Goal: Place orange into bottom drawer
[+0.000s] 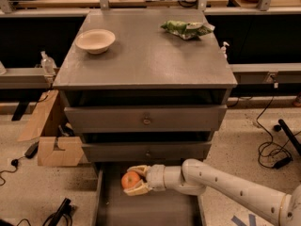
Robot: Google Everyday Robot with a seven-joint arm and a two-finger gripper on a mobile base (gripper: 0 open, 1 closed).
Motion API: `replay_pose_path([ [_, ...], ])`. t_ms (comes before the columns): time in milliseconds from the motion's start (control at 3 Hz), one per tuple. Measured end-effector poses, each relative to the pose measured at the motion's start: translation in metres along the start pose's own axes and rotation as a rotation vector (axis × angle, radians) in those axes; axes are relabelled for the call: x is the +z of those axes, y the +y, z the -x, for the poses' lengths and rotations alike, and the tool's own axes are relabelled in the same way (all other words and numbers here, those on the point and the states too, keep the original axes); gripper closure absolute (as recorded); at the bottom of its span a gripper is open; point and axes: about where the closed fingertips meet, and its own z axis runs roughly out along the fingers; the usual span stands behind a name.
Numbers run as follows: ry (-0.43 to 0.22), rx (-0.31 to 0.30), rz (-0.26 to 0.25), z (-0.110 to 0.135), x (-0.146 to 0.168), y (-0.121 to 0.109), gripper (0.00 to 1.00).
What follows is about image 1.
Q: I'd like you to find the black power adapter right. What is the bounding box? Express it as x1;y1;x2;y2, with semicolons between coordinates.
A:
273;156;292;170

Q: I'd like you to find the grey top drawer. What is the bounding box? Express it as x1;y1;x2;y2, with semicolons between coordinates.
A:
65;105;227;133

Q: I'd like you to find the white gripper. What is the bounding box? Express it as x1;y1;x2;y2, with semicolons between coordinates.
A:
124;165;166;196

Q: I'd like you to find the wooden board piece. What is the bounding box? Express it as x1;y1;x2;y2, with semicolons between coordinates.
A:
38;137;84;167

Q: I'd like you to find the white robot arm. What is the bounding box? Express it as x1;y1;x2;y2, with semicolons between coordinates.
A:
121;159;301;226

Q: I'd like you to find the orange fruit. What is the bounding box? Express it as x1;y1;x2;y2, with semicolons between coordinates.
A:
121;171;140;189

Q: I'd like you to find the black stand leg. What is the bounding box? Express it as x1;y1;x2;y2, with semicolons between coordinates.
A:
274;119;301;156

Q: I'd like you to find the white ceramic bowl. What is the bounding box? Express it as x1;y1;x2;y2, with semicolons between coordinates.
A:
75;29;116;55

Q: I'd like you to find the green chip bag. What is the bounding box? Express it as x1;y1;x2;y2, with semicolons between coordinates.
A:
161;20;214;40

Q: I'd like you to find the black power adapter left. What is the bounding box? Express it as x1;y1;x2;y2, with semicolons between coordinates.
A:
24;142;39;158

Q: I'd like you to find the grey open bottom drawer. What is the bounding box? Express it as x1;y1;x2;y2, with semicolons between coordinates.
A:
92;163;207;226

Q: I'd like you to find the white pump bottle right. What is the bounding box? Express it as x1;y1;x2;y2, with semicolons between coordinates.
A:
220;41;230;59

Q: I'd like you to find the black power adapter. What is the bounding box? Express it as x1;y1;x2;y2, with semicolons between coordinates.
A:
273;156;292;170
24;142;39;158

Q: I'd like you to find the grey drawer cabinet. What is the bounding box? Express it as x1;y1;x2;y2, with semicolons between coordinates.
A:
54;8;237;169

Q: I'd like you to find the grey middle drawer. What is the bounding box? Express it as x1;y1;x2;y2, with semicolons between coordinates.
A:
82;141;211;162

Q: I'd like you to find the black device on floor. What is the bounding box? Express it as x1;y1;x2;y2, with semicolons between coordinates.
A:
42;198;73;226

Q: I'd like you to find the clear sanitizer bottle left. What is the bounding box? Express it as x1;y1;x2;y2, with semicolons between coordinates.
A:
40;51;56;75

